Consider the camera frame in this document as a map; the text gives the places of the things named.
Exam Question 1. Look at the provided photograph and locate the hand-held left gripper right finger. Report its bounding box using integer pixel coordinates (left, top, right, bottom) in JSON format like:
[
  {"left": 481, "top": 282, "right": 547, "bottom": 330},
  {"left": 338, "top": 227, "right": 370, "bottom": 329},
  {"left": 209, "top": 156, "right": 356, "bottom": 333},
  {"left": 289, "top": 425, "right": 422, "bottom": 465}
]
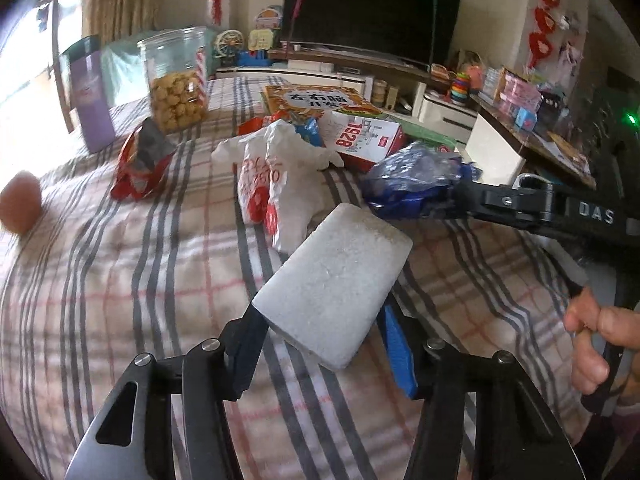
[{"left": 377, "top": 305, "right": 583, "bottom": 480}]

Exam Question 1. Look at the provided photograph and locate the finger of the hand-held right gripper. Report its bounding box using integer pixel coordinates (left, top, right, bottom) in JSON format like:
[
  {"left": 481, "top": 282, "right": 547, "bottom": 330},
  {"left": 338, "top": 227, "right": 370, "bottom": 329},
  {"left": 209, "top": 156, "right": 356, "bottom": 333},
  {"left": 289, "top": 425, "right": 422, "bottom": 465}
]
[
  {"left": 444, "top": 202, "right": 553, "bottom": 235},
  {"left": 452, "top": 182, "right": 556, "bottom": 212}
]

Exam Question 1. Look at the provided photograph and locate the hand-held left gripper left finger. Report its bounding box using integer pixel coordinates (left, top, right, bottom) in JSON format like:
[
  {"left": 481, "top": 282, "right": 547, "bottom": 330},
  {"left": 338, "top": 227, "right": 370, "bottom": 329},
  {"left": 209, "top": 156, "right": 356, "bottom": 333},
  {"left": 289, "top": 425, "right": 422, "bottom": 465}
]
[{"left": 65, "top": 305, "right": 281, "bottom": 480}]

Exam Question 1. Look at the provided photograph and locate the blue plastic bag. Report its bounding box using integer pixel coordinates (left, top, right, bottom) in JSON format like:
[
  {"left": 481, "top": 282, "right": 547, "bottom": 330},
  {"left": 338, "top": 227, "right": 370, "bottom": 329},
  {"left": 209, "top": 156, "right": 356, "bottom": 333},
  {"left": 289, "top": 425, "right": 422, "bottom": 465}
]
[{"left": 361, "top": 141, "right": 473, "bottom": 218}]

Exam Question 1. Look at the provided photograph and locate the white foam block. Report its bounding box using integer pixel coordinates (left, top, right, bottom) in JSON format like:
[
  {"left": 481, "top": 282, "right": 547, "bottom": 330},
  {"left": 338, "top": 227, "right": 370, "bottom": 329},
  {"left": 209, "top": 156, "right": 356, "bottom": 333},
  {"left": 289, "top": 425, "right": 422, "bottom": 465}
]
[{"left": 251, "top": 203, "right": 414, "bottom": 372}]

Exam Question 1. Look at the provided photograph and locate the red white carton box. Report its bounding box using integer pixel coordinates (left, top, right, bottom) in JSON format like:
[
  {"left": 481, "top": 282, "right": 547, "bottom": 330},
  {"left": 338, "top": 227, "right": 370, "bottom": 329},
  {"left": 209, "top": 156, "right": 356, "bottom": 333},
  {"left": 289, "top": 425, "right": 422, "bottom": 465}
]
[{"left": 320, "top": 110, "right": 406, "bottom": 177}]

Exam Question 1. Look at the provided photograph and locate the white red-printed plastic bag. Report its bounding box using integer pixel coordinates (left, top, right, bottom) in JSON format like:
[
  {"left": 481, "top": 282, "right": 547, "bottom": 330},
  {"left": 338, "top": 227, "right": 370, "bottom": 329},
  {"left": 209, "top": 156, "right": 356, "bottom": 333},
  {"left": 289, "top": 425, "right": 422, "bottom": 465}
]
[{"left": 211, "top": 119, "right": 346, "bottom": 253}]

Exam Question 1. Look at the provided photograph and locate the red snack bag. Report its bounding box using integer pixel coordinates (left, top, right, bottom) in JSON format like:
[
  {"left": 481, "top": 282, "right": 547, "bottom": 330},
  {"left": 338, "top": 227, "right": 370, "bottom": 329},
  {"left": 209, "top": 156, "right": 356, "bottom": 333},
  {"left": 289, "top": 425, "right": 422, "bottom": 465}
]
[{"left": 110, "top": 117, "right": 177, "bottom": 202}]

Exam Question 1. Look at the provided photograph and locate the person's right hand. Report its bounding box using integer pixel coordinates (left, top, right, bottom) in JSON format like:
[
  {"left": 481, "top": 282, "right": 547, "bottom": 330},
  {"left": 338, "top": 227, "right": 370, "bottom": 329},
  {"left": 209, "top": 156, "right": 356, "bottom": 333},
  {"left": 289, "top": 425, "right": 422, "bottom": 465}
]
[{"left": 564, "top": 287, "right": 640, "bottom": 396}]

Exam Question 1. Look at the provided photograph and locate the marble-top coffee table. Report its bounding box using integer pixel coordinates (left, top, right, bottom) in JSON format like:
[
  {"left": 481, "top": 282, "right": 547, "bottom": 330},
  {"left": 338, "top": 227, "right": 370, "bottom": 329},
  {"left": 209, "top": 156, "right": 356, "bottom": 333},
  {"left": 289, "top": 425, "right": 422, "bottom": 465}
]
[{"left": 465, "top": 92, "right": 598, "bottom": 191}]

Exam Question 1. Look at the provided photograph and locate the pizza-print sheet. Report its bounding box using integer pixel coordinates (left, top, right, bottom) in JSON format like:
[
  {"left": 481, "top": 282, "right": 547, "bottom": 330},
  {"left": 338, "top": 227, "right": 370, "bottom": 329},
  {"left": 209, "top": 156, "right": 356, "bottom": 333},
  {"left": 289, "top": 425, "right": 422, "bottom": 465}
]
[{"left": 547, "top": 132, "right": 591, "bottom": 166}]

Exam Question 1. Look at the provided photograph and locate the black box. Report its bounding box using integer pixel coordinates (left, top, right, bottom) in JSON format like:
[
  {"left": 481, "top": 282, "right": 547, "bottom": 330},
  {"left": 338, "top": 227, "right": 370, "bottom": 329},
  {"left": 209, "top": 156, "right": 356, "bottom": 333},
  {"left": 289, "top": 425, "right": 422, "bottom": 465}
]
[{"left": 537, "top": 92, "right": 571, "bottom": 136}]

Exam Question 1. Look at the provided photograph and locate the pink plastic box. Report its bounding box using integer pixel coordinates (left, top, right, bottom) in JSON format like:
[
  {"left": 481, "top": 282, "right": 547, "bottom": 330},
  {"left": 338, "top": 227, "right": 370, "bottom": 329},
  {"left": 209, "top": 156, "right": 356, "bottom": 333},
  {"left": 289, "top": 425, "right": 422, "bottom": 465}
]
[{"left": 495, "top": 67, "right": 543, "bottom": 113}]

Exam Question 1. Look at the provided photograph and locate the white television cabinet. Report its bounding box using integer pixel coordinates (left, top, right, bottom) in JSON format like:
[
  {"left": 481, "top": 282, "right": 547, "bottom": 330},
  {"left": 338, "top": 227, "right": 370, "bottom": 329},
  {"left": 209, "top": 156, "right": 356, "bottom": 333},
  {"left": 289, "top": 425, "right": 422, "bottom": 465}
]
[{"left": 215, "top": 47, "right": 478, "bottom": 136}]

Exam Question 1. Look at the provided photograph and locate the blue snack wrapper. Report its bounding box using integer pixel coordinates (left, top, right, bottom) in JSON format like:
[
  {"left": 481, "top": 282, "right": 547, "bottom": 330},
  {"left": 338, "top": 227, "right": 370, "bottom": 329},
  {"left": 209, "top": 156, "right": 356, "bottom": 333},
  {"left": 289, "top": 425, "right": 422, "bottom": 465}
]
[{"left": 295, "top": 117, "right": 326, "bottom": 148}]

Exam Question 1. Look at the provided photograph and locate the orange-covered book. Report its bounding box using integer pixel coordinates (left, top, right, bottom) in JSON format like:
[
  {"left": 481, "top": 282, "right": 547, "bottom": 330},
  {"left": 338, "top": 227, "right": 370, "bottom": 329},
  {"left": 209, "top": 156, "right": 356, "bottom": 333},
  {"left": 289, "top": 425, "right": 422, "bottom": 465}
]
[{"left": 261, "top": 84, "right": 386, "bottom": 123}]

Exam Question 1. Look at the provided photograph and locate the black flat television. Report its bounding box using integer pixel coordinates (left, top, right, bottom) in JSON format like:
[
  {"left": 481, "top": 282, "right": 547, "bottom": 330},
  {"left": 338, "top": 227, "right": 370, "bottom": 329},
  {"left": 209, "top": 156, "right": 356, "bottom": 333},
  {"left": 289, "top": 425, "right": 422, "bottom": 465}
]
[{"left": 280, "top": 0, "right": 463, "bottom": 68}]

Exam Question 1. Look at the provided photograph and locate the red snack wrapper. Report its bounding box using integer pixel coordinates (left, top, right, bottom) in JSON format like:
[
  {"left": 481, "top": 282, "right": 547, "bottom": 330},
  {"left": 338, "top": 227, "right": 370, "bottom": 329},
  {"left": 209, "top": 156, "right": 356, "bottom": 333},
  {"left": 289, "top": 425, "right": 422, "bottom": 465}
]
[{"left": 237, "top": 116, "right": 281, "bottom": 136}]

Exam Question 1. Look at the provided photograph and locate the red apple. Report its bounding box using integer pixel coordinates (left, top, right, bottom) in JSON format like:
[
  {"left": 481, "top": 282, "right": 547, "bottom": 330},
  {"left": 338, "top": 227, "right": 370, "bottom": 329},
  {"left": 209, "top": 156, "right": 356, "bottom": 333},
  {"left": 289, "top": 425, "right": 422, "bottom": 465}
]
[{"left": 0, "top": 171, "right": 42, "bottom": 234}]

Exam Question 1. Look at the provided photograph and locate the clear jar of biscuits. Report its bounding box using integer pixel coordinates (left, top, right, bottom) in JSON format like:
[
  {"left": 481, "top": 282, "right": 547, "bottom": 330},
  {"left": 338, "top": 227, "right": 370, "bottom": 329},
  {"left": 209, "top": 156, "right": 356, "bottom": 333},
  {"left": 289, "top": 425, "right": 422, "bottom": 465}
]
[{"left": 136, "top": 26, "right": 210, "bottom": 136}]

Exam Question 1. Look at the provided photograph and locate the pink stick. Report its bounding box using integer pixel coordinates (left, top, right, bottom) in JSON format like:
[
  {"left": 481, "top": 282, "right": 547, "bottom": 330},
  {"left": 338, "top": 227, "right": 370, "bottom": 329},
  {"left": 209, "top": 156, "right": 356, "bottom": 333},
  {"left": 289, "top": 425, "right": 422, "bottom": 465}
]
[{"left": 287, "top": 0, "right": 311, "bottom": 51}]

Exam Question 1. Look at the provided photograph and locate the colourful round toy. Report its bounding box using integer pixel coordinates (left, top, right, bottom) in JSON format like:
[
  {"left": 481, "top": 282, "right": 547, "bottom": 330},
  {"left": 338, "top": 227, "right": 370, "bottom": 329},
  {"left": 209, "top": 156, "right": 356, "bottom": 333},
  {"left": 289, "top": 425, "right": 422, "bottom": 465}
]
[{"left": 254, "top": 5, "right": 285, "bottom": 31}]

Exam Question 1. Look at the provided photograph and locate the purple drink bottle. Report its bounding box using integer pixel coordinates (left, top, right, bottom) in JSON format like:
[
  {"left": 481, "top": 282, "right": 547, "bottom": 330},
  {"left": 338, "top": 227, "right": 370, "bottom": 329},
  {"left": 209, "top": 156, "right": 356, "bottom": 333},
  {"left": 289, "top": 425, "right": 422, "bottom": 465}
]
[{"left": 59, "top": 35, "right": 117, "bottom": 155}]

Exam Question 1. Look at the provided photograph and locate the white wheel toy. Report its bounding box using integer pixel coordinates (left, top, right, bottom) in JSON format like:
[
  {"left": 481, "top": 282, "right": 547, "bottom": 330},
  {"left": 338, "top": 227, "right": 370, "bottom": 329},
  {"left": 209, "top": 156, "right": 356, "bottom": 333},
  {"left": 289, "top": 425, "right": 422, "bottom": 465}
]
[{"left": 214, "top": 30, "right": 244, "bottom": 58}]

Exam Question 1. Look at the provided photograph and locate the teal cloth cover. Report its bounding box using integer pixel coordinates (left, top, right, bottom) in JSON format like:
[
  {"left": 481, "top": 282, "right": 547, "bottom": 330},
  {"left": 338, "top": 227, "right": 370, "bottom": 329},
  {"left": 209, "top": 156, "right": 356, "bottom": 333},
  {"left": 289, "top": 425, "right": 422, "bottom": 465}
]
[{"left": 100, "top": 27, "right": 221, "bottom": 111}]

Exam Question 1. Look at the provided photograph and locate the beige curtain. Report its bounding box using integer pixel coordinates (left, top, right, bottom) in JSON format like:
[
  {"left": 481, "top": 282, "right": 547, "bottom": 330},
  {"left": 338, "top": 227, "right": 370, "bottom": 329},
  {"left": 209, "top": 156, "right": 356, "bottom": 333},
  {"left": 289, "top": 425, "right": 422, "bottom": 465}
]
[{"left": 82, "top": 0, "right": 163, "bottom": 48}]

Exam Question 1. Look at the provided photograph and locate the colourful stacking ring toy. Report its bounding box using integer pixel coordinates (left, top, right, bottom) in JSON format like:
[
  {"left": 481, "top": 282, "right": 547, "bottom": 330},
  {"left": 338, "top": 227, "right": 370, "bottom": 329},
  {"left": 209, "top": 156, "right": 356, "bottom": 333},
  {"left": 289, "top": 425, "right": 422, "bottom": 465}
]
[{"left": 447, "top": 71, "right": 472, "bottom": 106}]

